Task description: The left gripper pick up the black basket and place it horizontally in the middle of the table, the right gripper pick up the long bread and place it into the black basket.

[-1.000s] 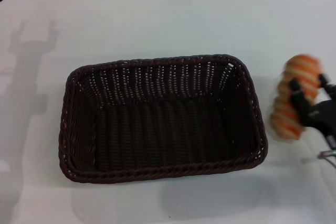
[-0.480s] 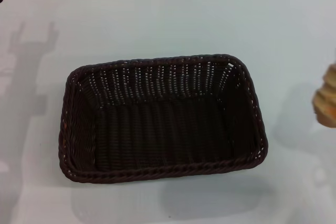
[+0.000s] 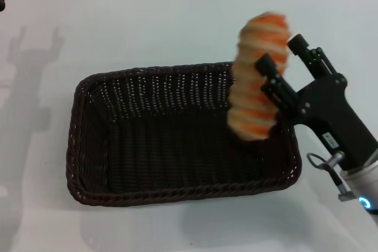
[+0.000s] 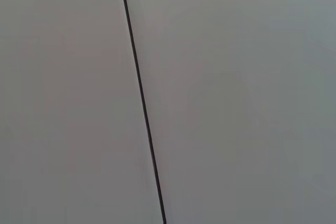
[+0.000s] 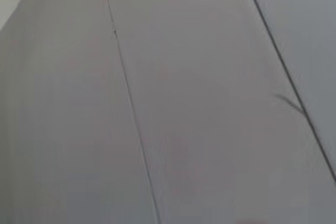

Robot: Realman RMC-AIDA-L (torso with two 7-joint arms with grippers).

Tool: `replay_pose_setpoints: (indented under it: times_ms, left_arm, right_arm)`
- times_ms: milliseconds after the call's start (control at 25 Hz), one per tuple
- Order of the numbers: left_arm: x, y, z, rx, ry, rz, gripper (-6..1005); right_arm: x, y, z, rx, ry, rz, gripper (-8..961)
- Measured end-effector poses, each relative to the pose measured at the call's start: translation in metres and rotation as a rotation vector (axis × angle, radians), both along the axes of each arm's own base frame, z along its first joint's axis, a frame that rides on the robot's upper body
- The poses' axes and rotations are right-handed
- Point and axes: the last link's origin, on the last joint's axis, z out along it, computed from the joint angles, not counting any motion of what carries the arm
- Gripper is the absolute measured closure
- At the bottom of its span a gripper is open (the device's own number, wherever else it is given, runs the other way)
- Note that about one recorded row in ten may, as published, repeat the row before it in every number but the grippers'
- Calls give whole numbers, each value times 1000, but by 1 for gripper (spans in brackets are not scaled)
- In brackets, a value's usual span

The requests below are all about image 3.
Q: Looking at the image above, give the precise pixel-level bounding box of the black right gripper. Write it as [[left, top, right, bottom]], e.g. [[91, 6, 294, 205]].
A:
[[255, 34, 378, 174]]

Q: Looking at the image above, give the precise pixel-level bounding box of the orange striped bread roll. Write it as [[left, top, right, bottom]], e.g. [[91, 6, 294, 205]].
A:
[[226, 11, 292, 142]]

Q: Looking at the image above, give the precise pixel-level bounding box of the dark brown woven basket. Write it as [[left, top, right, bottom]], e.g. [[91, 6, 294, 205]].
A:
[[65, 61, 304, 207]]

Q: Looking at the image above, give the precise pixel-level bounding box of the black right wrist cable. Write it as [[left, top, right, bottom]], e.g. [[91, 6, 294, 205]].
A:
[[306, 150, 355, 203]]

